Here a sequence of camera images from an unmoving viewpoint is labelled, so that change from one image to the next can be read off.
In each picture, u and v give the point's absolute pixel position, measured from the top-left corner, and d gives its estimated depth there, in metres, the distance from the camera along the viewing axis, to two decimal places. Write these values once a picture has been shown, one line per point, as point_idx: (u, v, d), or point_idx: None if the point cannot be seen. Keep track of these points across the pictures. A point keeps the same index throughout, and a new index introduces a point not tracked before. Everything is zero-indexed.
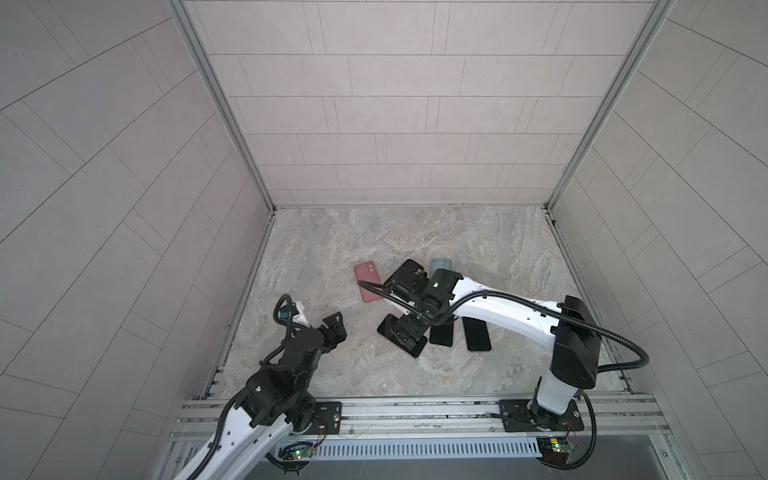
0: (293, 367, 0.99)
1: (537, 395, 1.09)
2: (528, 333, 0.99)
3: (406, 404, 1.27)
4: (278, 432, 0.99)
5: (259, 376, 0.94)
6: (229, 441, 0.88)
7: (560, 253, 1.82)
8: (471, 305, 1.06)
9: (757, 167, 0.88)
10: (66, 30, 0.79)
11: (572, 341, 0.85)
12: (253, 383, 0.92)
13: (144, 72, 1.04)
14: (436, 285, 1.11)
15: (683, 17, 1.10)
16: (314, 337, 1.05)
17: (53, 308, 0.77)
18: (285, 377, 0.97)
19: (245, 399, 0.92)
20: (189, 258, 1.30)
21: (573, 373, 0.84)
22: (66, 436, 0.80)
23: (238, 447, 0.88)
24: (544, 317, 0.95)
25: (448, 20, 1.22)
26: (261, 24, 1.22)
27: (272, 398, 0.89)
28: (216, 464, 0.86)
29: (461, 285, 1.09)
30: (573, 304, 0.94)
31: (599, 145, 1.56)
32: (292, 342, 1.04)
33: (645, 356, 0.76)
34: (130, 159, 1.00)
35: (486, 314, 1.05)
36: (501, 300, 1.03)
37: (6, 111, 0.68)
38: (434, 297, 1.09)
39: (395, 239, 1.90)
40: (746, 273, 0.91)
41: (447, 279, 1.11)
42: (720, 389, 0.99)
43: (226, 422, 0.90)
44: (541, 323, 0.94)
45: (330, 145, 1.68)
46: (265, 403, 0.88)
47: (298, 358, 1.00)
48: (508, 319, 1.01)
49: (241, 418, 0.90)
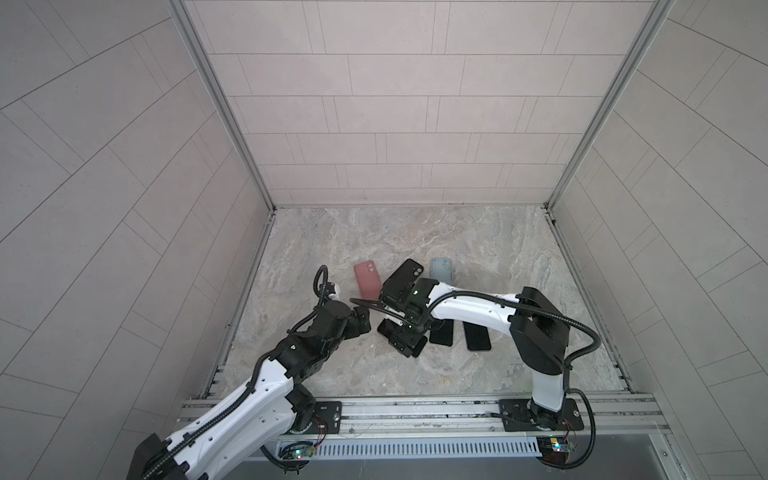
0: (324, 333, 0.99)
1: (534, 393, 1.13)
2: (493, 325, 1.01)
3: (406, 404, 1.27)
4: (284, 418, 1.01)
5: (290, 338, 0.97)
6: (263, 387, 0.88)
7: (561, 253, 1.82)
8: (445, 306, 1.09)
9: (757, 167, 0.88)
10: (66, 30, 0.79)
11: (529, 327, 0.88)
12: (286, 342, 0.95)
13: (144, 72, 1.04)
14: (416, 291, 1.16)
15: (683, 17, 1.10)
16: (344, 307, 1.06)
17: (53, 308, 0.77)
18: (314, 342, 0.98)
19: (279, 354, 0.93)
20: (189, 258, 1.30)
21: (540, 359, 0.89)
22: (65, 436, 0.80)
23: (270, 396, 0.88)
24: (503, 307, 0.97)
25: (448, 20, 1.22)
26: (260, 24, 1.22)
27: (302, 359, 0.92)
28: (249, 407, 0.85)
29: (437, 290, 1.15)
30: (533, 294, 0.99)
31: (599, 145, 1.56)
32: (324, 309, 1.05)
33: (598, 338, 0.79)
34: (130, 158, 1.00)
35: (458, 312, 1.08)
36: (467, 298, 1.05)
37: (7, 111, 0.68)
38: (415, 304, 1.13)
39: (395, 239, 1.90)
40: (746, 273, 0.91)
41: (426, 285, 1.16)
42: (719, 389, 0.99)
43: (261, 369, 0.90)
44: (500, 314, 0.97)
45: (330, 144, 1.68)
46: (296, 362, 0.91)
47: (328, 325, 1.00)
48: (474, 315, 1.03)
49: (275, 371, 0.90)
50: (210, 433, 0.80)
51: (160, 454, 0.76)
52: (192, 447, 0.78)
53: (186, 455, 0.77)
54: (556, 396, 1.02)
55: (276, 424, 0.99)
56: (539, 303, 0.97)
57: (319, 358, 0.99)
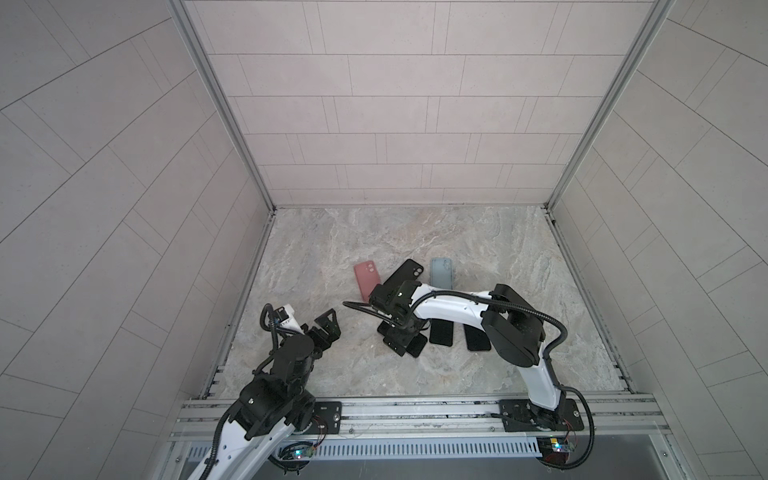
0: (285, 377, 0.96)
1: (529, 392, 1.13)
2: (472, 320, 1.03)
3: (406, 404, 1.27)
4: (279, 435, 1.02)
5: (252, 387, 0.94)
6: (226, 454, 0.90)
7: (561, 253, 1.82)
8: (428, 305, 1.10)
9: (756, 167, 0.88)
10: (66, 30, 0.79)
11: (498, 319, 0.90)
12: (243, 397, 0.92)
13: (144, 72, 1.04)
14: (401, 293, 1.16)
15: (683, 18, 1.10)
16: (304, 346, 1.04)
17: (54, 307, 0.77)
18: (277, 387, 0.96)
19: (238, 411, 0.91)
20: (189, 258, 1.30)
21: (511, 353, 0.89)
22: (65, 436, 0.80)
23: (237, 458, 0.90)
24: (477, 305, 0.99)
25: (448, 20, 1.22)
26: (260, 24, 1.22)
27: (263, 413, 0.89)
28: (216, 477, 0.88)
29: (420, 291, 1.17)
30: (504, 291, 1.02)
31: (599, 144, 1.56)
32: (280, 351, 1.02)
33: (563, 328, 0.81)
34: (130, 159, 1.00)
35: (439, 311, 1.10)
36: (444, 297, 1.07)
37: (7, 111, 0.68)
38: (400, 307, 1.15)
39: (395, 239, 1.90)
40: (746, 273, 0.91)
41: (409, 286, 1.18)
42: (720, 389, 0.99)
43: (221, 435, 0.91)
44: (474, 310, 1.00)
45: (330, 144, 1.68)
46: (258, 414, 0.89)
47: (287, 369, 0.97)
48: (453, 311, 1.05)
49: (236, 430, 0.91)
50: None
51: None
52: None
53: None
54: (549, 393, 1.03)
55: (271, 444, 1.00)
56: (510, 297, 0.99)
57: (287, 400, 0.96)
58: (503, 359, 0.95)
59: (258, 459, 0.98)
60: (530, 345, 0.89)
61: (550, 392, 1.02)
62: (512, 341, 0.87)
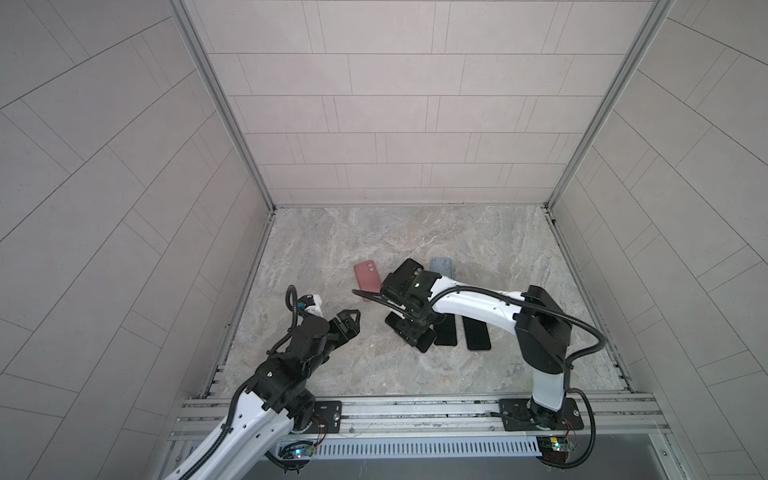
0: (302, 355, 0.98)
1: (534, 391, 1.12)
2: (496, 322, 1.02)
3: (406, 404, 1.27)
4: (280, 428, 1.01)
5: (269, 365, 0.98)
6: (241, 424, 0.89)
7: (561, 253, 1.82)
8: (450, 299, 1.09)
9: (756, 167, 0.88)
10: (65, 30, 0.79)
11: (531, 325, 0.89)
12: (262, 372, 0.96)
13: (143, 72, 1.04)
14: (418, 285, 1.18)
15: (683, 18, 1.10)
16: (320, 325, 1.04)
17: (53, 308, 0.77)
18: (293, 365, 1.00)
19: (256, 384, 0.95)
20: (189, 257, 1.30)
21: (542, 360, 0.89)
22: (65, 436, 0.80)
23: (250, 430, 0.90)
24: (508, 306, 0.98)
25: (448, 20, 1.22)
26: (260, 23, 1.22)
27: (281, 386, 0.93)
28: (228, 447, 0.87)
29: (439, 285, 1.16)
30: (537, 292, 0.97)
31: (599, 144, 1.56)
32: (298, 329, 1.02)
33: (604, 338, 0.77)
34: (130, 159, 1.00)
35: (460, 307, 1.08)
36: (471, 294, 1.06)
37: (7, 111, 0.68)
38: (417, 297, 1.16)
39: (395, 239, 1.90)
40: (746, 273, 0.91)
41: (428, 279, 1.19)
42: (720, 388, 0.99)
43: (237, 404, 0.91)
44: (505, 312, 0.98)
45: (329, 144, 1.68)
46: (275, 390, 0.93)
47: (305, 347, 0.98)
48: (477, 310, 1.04)
49: (253, 401, 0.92)
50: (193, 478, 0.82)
51: None
52: None
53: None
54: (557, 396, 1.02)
55: (272, 435, 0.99)
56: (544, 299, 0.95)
57: (301, 380, 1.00)
58: (528, 363, 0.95)
59: (259, 449, 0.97)
60: (561, 352, 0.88)
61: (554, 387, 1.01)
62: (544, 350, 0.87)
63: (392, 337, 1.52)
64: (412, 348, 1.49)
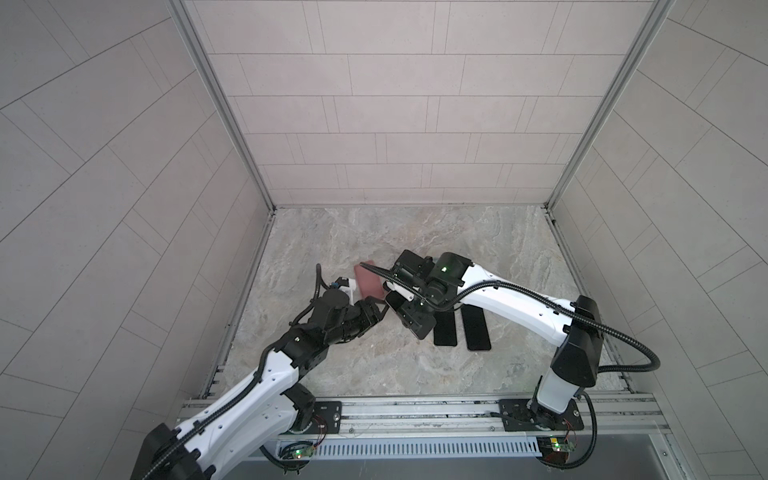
0: (324, 324, 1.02)
1: (536, 392, 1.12)
2: (537, 329, 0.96)
3: (406, 404, 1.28)
4: (286, 415, 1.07)
5: (293, 331, 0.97)
6: (269, 378, 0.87)
7: (560, 253, 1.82)
8: (480, 294, 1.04)
9: (756, 167, 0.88)
10: (66, 30, 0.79)
11: (583, 340, 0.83)
12: (289, 335, 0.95)
13: (143, 72, 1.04)
14: (444, 269, 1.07)
15: (683, 18, 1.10)
16: (340, 297, 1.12)
17: (53, 308, 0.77)
18: (316, 334, 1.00)
19: (284, 345, 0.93)
20: (189, 257, 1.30)
21: (575, 372, 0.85)
22: (65, 436, 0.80)
23: (277, 385, 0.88)
24: (557, 314, 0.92)
25: (448, 19, 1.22)
26: (260, 23, 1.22)
27: (307, 351, 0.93)
28: (256, 396, 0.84)
29: (471, 272, 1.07)
30: (587, 304, 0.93)
31: (599, 144, 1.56)
32: (320, 300, 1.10)
33: (657, 358, 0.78)
34: (130, 159, 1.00)
35: (497, 305, 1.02)
36: (512, 292, 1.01)
37: (7, 111, 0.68)
38: (441, 281, 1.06)
39: (395, 239, 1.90)
40: (746, 273, 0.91)
41: (456, 265, 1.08)
42: (720, 389, 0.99)
43: (267, 359, 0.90)
44: (554, 321, 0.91)
45: (329, 144, 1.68)
46: (301, 353, 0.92)
47: (327, 315, 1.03)
48: (517, 312, 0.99)
49: (282, 359, 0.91)
50: (219, 421, 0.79)
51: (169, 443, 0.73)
52: (202, 435, 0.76)
53: (196, 442, 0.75)
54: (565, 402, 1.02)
55: (278, 420, 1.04)
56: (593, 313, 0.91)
57: (321, 349, 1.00)
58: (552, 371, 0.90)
59: (263, 431, 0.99)
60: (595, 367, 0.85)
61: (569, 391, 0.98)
62: (586, 363, 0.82)
63: (392, 337, 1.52)
64: (412, 348, 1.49)
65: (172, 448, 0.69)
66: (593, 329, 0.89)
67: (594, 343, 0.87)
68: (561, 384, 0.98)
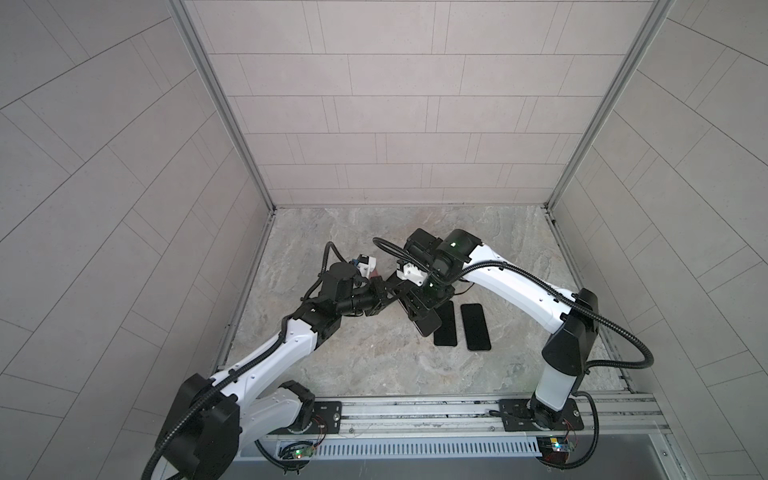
0: (334, 295, 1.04)
1: (537, 389, 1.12)
2: (536, 314, 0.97)
3: (406, 404, 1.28)
4: (291, 404, 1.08)
5: (306, 303, 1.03)
6: (293, 340, 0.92)
7: (560, 253, 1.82)
8: (484, 272, 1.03)
9: (756, 167, 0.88)
10: (65, 29, 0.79)
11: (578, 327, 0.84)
12: (305, 307, 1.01)
13: (143, 71, 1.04)
14: (454, 245, 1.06)
15: (683, 18, 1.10)
16: (349, 269, 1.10)
17: (53, 308, 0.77)
18: (327, 306, 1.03)
19: (302, 314, 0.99)
20: (189, 258, 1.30)
21: (564, 359, 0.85)
22: (66, 436, 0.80)
23: (298, 349, 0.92)
24: (556, 302, 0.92)
25: (447, 20, 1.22)
26: (260, 23, 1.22)
27: (321, 322, 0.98)
28: (281, 355, 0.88)
29: (480, 250, 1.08)
30: (587, 297, 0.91)
31: (599, 145, 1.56)
32: (328, 274, 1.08)
33: (650, 357, 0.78)
34: (130, 158, 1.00)
35: (497, 285, 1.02)
36: (515, 275, 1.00)
37: (7, 111, 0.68)
38: (448, 257, 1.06)
39: (394, 239, 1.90)
40: (746, 273, 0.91)
41: (465, 241, 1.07)
42: (720, 388, 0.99)
43: (289, 325, 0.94)
44: (552, 308, 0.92)
45: (329, 144, 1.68)
46: (318, 323, 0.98)
47: (334, 288, 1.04)
48: (518, 296, 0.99)
49: (303, 325, 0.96)
50: (251, 373, 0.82)
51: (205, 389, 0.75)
52: (237, 383, 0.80)
53: (232, 389, 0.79)
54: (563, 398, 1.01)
55: (285, 406, 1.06)
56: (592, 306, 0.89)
57: (334, 319, 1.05)
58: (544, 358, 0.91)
59: (273, 414, 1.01)
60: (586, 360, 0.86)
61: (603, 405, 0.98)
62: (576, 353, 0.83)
63: (392, 337, 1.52)
64: (412, 348, 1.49)
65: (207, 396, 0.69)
66: (590, 323, 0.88)
67: (590, 335, 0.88)
68: (557, 378, 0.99)
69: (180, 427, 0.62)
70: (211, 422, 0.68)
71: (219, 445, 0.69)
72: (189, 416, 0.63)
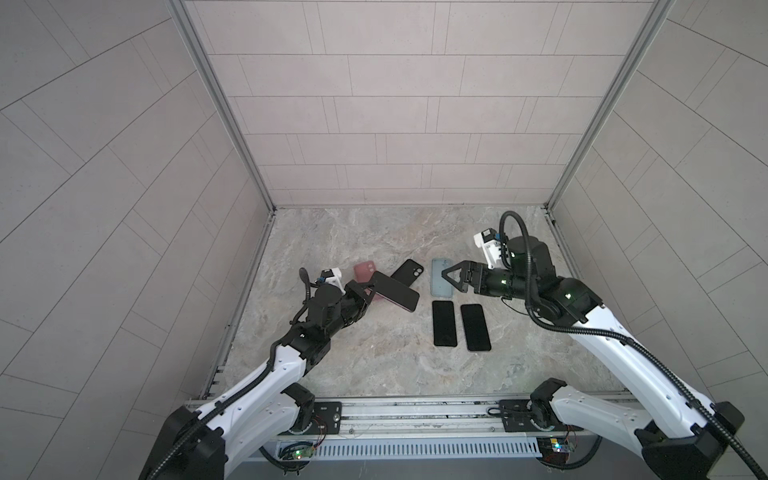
0: (320, 322, 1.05)
1: (560, 396, 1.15)
2: (655, 410, 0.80)
3: (406, 404, 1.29)
4: (288, 411, 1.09)
5: (295, 328, 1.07)
6: (281, 367, 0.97)
7: (560, 253, 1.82)
8: (601, 341, 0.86)
9: (757, 167, 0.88)
10: (66, 30, 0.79)
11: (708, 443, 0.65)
12: (294, 333, 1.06)
13: (143, 72, 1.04)
14: (569, 296, 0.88)
15: (683, 18, 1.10)
16: (333, 293, 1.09)
17: (53, 308, 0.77)
18: (314, 331, 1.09)
19: (291, 341, 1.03)
20: (189, 258, 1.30)
21: (670, 464, 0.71)
22: (66, 437, 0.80)
23: (287, 375, 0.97)
24: (688, 408, 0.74)
25: (447, 20, 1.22)
26: (260, 24, 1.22)
27: (310, 348, 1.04)
28: (269, 384, 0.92)
29: (598, 312, 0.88)
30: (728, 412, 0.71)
31: (600, 145, 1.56)
32: (313, 300, 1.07)
33: None
34: (130, 159, 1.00)
35: (612, 359, 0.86)
36: (641, 359, 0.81)
37: (7, 111, 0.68)
38: (554, 304, 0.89)
39: (394, 240, 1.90)
40: (746, 273, 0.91)
41: (582, 293, 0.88)
42: (721, 389, 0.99)
43: (277, 352, 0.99)
44: (681, 413, 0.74)
45: (329, 144, 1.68)
46: (307, 348, 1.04)
47: (321, 315, 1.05)
48: (634, 381, 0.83)
49: (291, 352, 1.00)
50: (237, 404, 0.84)
51: (190, 423, 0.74)
52: (223, 415, 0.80)
53: (218, 421, 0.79)
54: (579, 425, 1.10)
55: (281, 415, 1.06)
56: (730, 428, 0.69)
57: (321, 341, 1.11)
58: (644, 459, 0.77)
59: (270, 424, 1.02)
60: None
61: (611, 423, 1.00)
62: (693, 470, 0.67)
63: (392, 338, 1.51)
64: (412, 348, 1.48)
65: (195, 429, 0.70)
66: None
67: None
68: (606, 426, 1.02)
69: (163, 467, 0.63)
70: (196, 457, 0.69)
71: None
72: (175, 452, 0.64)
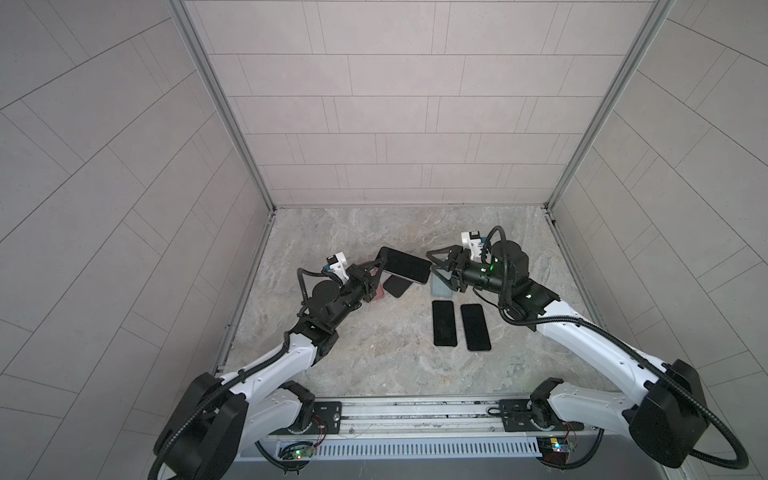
0: (324, 317, 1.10)
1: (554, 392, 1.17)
2: (617, 379, 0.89)
3: (406, 404, 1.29)
4: (291, 406, 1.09)
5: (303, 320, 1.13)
6: (295, 351, 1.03)
7: (560, 253, 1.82)
8: (560, 328, 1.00)
9: (757, 167, 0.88)
10: (65, 30, 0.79)
11: (668, 400, 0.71)
12: (302, 325, 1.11)
13: (143, 72, 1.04)
14: (529, 296, 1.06)
15: (683, 18, 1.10)
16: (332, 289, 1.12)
17: (53, 308, 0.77)
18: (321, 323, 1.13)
19: (301, 331, 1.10)
20: (189, 258, 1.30)
21: (656, 441, 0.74)
22: (66, 436, 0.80)
23: (299, 359, 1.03)
24: (640, 369, 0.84)
25: (448, 19, 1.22)
26: (260, 24, 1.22)
27: (320, 338, 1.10)
28: (285, 363, 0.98)
29: (556, 305, 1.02)
30: (684, 371, 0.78)
31: (599, 145, 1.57)
32: (314, 296, 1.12)
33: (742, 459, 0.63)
34: (130, 158, 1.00)
35: (572, 343, 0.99)
36: (593, 336, 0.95)
37: (7, 111, 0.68)
38: (523, 308, 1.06)
39: (394, 240, 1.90)
40: (746, 273, 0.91)
41: (541, 294, 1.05)
42: (719, 389, 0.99)
43: (291, 339, 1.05)
44: (635, 373, 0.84)
45: (329, 144, 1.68)
46: (317, 338, 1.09)
47: (322, 310, 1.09)
48: (595, 356, 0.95)
49: (304, 338, 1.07)
50: (258, 375, 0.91)
51: (213, 388, 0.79)
52: (245, 383, 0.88)
53: (241, 388, 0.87)
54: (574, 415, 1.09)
55: (286, 407, 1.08)
56: (692, 388, 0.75)
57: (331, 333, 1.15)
58: (631, 435, 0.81)
59: (275, 414, 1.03)
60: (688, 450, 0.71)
61: (608, 409, 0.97)
62: (669, 435, 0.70)
63: (392, 337, 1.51)
64: (412, 348, 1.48)
65: (215, 393, 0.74)
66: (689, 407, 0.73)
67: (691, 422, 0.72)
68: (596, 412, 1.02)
69: (184, 427, 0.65)
70: (221, 419, 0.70)
71: (223, 448, 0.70)
72: (191, 420, 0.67)
